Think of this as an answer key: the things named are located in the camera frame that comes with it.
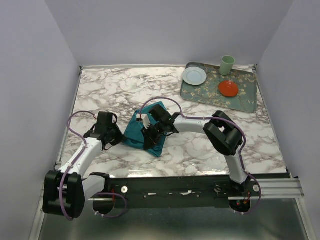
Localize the teal cloth napkin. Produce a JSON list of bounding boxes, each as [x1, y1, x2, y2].
[[123, 101, 166, 158]]

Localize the red small bowl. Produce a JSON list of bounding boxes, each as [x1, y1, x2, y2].
[[218, 80, 239, 98]]

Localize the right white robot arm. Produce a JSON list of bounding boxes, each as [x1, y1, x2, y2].
[[136, 104, 248, 196]]

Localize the light blue small plate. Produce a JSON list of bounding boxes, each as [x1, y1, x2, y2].
[[182, 67, 207, 86]]

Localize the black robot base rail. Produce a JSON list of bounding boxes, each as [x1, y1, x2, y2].
[[102, 175, 260, 209]]

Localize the light green cup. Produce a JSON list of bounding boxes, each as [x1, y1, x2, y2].
[[219, 55, 236, 76]]

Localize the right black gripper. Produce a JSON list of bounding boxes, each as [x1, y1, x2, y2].
[[141, 122, 166, 151]]

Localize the floral green serving tray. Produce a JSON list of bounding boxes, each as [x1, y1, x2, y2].
[[180, 62, 257, 113]]

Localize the aluminium frame rail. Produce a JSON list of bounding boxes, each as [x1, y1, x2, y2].
[[39, 180, 47, 203]]

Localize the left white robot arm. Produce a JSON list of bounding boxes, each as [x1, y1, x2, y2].
[[42, 111, 125, 221]]

